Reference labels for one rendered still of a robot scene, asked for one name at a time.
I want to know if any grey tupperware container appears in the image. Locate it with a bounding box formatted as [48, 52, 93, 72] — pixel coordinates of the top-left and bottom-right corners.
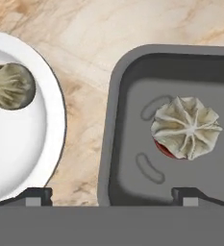
[96, 43, 224, 208]

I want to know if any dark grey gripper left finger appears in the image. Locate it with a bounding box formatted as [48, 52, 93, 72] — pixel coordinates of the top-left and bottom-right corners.
[0, 186, 54, 208]

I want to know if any white round plate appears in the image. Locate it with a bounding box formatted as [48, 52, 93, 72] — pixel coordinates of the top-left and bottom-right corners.
[0, 30, 68, 206]

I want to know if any beige pleated dumpling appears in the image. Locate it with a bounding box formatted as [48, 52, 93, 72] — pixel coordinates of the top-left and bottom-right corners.
[150, 95, 224, 161]
[0, 62, 37, 111]

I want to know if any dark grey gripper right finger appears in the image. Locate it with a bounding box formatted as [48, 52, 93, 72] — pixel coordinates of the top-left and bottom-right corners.
[171, 186, 224, 208]

